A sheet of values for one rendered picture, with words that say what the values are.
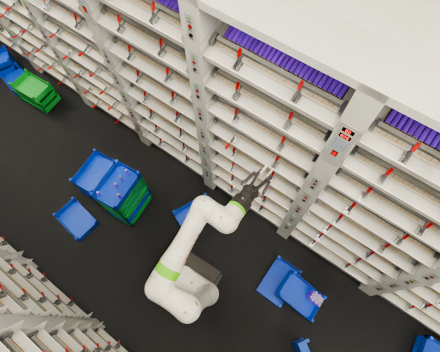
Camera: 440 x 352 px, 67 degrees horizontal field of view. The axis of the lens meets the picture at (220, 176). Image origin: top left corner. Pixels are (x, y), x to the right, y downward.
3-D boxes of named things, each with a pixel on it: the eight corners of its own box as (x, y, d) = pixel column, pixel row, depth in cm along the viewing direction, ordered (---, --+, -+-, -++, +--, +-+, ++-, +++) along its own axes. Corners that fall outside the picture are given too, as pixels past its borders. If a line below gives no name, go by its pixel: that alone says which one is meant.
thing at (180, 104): (197, 123, 195) (191, 115, 181) (121, 76, 210) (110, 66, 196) (216, 95, 195) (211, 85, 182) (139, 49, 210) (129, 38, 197)
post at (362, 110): (286, 239, 255) (390, 97, 95) (276, 232, 258) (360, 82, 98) (299, 218, 262) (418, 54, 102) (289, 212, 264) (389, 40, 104)
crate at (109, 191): (116, 211, 224) (113, 207, 217) (93, 198, 229) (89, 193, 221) (142, 176, 235) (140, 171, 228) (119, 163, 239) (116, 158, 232)
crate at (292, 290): (321, 295, 239) (327, 297, 231) (306, 320, 232) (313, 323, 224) (289, 269, 237) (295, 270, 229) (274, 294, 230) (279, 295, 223)
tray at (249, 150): (300, 188, 177) (302, 186, 168) (209, 131, 192) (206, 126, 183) (321, 157, 178) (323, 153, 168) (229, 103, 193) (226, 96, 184)
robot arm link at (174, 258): (185, 271, 156) (174, 274, 145) (167, 257, 160) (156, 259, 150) (223, 204, 155) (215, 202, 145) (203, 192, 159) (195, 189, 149)
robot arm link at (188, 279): (192, 298, 199) (188, 295, 182) (171, 283, 203) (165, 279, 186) (204, 279, 204) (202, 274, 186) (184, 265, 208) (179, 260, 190)
